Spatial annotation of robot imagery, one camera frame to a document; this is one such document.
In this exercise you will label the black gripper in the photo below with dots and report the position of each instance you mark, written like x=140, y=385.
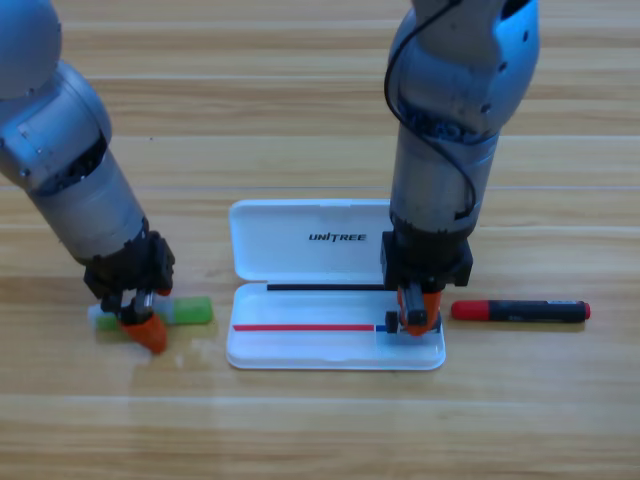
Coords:
x=135, y=260
x=430, y=260

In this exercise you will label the small dark USB drive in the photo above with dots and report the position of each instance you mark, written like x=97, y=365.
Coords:
x=392, y=322

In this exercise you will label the red and black marker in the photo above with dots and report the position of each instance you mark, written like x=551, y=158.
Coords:
x=500, y=310

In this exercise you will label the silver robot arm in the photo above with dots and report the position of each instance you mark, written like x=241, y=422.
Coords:
x=440, y=175
x=75, y=190

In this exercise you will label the white Unitree pencil case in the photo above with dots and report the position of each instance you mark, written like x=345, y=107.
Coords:
x=300, y=345

